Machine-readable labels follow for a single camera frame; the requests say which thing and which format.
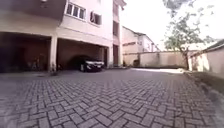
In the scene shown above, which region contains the dark car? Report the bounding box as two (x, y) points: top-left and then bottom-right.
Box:
(78, 58), (106, 73)

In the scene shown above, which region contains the pale building with dark roof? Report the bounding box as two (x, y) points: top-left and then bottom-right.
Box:
(121, 25), (160, 54)

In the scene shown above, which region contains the grey paving block yard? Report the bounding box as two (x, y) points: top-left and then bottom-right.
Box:
(0, 68), (224, 128)

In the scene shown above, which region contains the pale multi-storey building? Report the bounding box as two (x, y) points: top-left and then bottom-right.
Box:
(0, 0), (128, 74)

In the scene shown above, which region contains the tree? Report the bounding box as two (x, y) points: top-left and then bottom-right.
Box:
(162, 0), (216, 70)

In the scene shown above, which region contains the concrete kerb strip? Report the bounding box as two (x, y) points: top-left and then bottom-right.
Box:
(183, 70), (224, 114)

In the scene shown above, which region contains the pale boundary wall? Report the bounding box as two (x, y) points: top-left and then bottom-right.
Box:
(122, 50), (192, 69)

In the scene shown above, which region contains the low wall with roof edge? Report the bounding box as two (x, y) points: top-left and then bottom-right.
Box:
(187, 39), (224, 80)

